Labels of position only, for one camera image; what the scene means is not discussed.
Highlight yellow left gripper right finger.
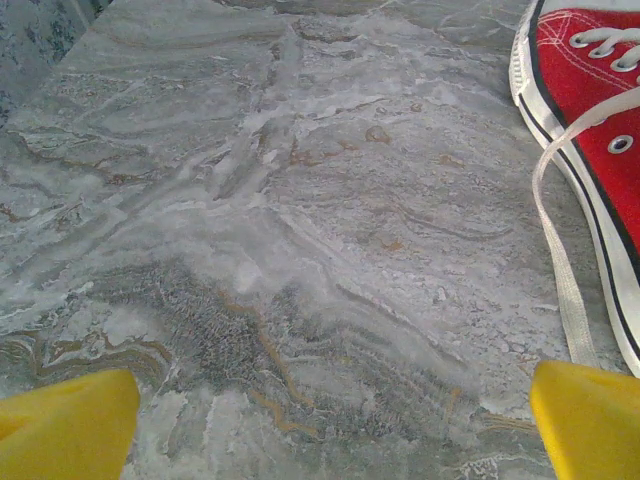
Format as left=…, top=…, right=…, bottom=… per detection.
left=529, top=359, right=640, bottom=480

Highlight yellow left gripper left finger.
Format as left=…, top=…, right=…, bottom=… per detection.
left=0, top=368, right=140, bottom=480

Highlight red canvas sneaker white laces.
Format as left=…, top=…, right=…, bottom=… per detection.
left=508, top=0, right=640, bottom=380

